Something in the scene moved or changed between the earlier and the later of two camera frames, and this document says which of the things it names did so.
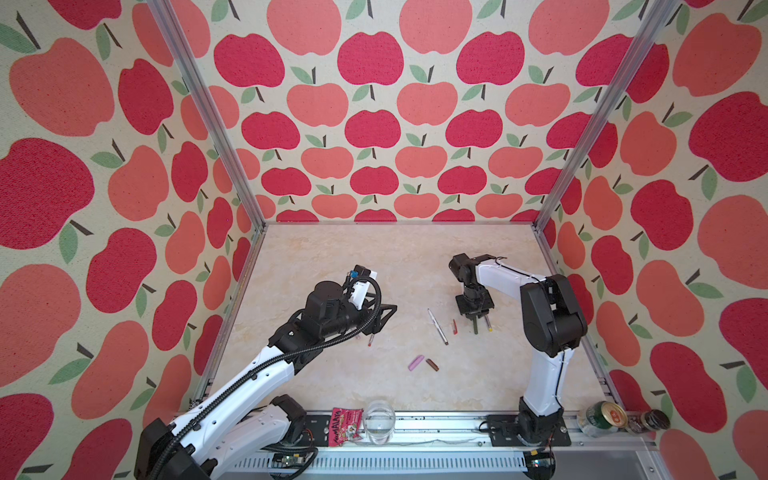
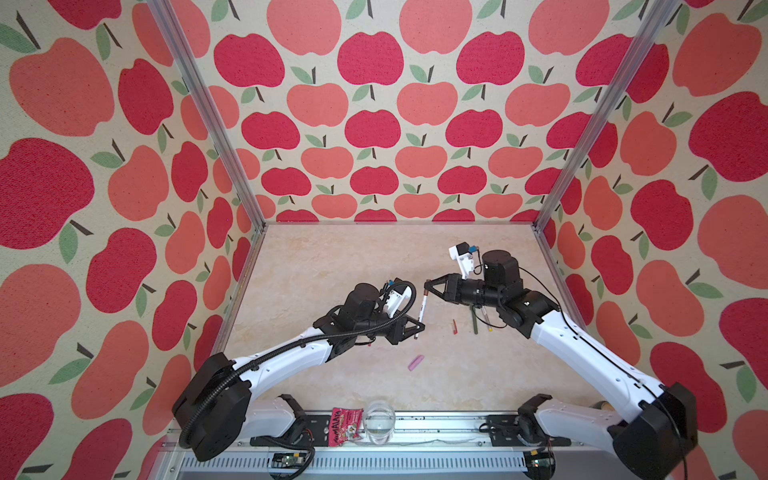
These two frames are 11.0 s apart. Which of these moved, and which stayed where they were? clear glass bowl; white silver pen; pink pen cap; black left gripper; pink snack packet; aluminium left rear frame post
Moved: white silver pen; black left gripper
Stayed: aluminium left rear frame post; clear glass bowl; pink pen cap; pink snack packet
